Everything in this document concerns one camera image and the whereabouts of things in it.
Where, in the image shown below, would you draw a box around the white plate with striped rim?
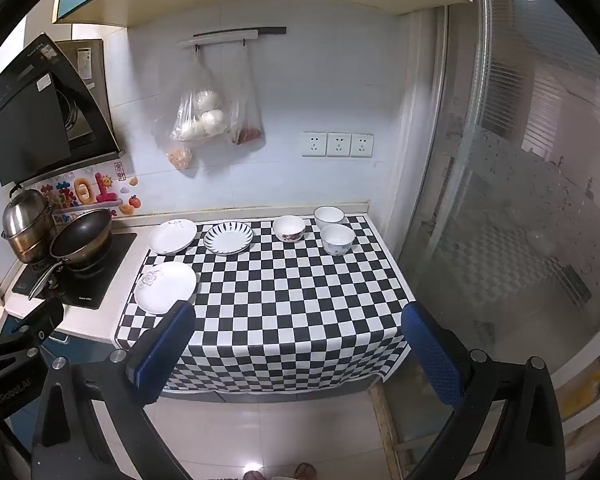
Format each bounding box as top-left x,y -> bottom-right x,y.
203,221 -> 255,257

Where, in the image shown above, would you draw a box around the colourful wall stickers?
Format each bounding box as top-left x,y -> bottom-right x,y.
39,160 -> 142,226

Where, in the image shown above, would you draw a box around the black range hood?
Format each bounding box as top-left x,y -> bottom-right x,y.
0,33 -> 126,188

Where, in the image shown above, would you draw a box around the white plate with dark sprig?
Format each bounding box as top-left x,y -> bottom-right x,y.
147,219 -> 198,255

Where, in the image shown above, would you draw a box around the white plate with grey flower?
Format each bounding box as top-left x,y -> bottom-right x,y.
133,261 -> 198,316

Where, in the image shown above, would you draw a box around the small bag of orange food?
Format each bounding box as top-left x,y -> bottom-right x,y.
166,141 -> 195,171

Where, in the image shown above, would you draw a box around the dark wall rail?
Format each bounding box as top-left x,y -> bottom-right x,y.
193,26 -> 287,38

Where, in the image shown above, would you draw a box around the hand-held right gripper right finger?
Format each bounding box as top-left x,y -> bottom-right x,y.
402,302 -> 567,480

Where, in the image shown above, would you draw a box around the black wok with handle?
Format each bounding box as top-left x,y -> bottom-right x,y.
27,208 -> 115,301

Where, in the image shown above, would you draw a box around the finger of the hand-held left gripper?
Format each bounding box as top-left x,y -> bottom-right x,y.
0,297 -> 66,423

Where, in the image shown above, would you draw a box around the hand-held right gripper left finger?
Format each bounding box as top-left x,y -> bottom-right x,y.
30,301 -> 197,480

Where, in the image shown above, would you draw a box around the stainless steel steamer pot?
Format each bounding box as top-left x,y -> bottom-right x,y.
1,185 -> 57,266

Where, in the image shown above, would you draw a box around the plastic bag of white buns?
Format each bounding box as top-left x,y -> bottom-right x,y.
151,45 -> 231,143

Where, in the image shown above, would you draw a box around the black and white checkered cloth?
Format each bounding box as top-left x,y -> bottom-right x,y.
112,215 -> 411,393

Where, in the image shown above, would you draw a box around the glass sliding door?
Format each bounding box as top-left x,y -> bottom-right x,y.
395,0 -> 600,411

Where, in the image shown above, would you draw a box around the black induction cooktop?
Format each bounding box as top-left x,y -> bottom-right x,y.
11,232 -> 138,310

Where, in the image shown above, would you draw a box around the plastic bag with red food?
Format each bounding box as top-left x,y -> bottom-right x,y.
223,42 -> 265,147

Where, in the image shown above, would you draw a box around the plain white bowl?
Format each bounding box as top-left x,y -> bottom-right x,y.
313,206 -> 346,231

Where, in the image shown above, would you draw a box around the white wall socket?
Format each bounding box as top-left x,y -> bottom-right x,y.
326,132 -> 351,158
301,131 -> 327,158
350,133 -> 374,158

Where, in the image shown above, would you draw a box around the white bowl with blue print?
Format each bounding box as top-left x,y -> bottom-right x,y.
321,223 -> 356,257

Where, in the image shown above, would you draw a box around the white bowl with red print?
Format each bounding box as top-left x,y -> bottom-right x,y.
272,215 -> 306,243

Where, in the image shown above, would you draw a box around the white hook rail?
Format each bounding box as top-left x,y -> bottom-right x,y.
176,30 -> 258,48

